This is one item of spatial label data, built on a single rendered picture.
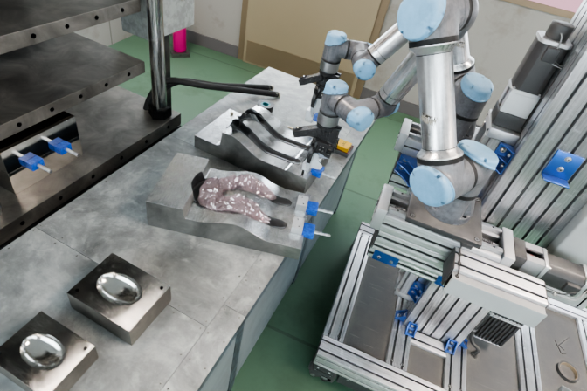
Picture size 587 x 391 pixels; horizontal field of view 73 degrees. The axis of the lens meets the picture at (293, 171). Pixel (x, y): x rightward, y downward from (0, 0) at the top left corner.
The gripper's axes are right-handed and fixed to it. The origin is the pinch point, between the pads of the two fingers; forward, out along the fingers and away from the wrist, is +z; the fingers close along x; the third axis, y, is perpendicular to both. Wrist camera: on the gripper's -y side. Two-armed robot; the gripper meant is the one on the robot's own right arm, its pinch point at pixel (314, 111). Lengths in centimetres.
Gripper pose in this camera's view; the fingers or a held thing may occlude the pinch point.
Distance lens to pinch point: 173.8
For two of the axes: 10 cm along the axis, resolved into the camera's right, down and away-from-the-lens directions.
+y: 8.9, 3.9, -2.4
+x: 4.3, -5.2, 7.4
